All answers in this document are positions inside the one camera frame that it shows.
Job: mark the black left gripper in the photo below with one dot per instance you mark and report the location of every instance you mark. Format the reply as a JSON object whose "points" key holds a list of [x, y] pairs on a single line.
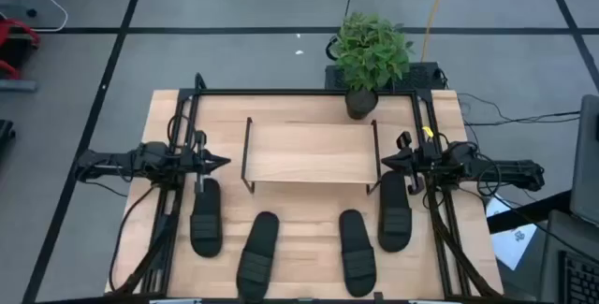
{"points": [[200, 161]]}

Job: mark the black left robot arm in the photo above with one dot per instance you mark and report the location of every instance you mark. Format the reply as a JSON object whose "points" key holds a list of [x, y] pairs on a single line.
{"points": [[140, 156]]}

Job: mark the black keyboard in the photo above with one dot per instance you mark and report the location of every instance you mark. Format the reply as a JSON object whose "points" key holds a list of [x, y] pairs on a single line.
{"points": [[582, 280]]}

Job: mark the black slide sandal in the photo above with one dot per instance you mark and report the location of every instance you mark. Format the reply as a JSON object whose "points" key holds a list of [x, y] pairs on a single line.
{"points": [[358, 257], [395, 220], [206, 229], [257, 257]]}

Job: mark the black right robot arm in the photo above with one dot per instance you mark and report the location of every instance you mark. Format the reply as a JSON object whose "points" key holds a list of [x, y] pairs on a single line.
{"points": [[505, 170]]}

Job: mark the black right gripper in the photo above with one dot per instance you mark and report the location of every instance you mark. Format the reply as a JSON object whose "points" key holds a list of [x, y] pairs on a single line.
{"points": [[414, 161]]}

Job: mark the grey equipment base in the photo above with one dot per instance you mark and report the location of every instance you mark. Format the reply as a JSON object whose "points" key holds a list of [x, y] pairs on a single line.
{"points": [[11, 0]]}

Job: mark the black metal rig frame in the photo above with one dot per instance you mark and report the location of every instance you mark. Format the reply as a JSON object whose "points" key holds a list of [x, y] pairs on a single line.
{"points": [[304, 92]]}

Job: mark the black perforated box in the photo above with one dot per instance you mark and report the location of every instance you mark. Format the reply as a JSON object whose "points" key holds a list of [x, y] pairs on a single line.
{"points": [[421, 77]]}

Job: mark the green potted plant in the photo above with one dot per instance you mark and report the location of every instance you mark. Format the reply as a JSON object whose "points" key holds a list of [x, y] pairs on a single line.
{"points": [[369, 56]]}

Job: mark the white paper sheet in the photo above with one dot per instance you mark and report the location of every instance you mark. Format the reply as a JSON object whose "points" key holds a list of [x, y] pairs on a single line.
{"points": [[515, 243]]}

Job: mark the grey monitor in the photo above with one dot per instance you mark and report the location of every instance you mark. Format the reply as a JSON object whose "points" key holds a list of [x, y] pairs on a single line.
{"points": [[587, 163]]}

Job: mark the grey desk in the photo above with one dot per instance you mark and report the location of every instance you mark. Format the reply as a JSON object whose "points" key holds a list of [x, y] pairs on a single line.
{"points": [[554, 248]]}

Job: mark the wooden shelf with black frame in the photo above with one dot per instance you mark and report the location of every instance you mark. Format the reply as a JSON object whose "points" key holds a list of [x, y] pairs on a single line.
{"points": [[309, 154]]}

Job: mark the red cart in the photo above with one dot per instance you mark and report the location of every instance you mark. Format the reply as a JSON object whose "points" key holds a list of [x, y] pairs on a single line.
{"points": [[9, 25]]}

